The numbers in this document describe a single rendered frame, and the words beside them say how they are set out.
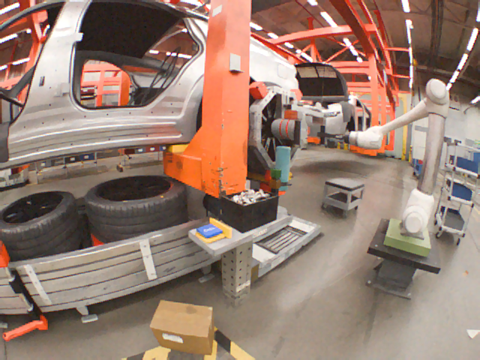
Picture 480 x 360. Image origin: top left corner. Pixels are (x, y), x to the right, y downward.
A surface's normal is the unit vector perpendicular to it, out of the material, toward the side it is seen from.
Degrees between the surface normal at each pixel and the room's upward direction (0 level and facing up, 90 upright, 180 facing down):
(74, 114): 92
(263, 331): 0
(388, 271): 90
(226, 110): 90
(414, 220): 96
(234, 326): 0
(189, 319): 0
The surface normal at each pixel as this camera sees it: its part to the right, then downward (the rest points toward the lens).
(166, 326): 0.03, -0.97
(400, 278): -0.72, 0.14
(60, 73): 0.68, 0.18
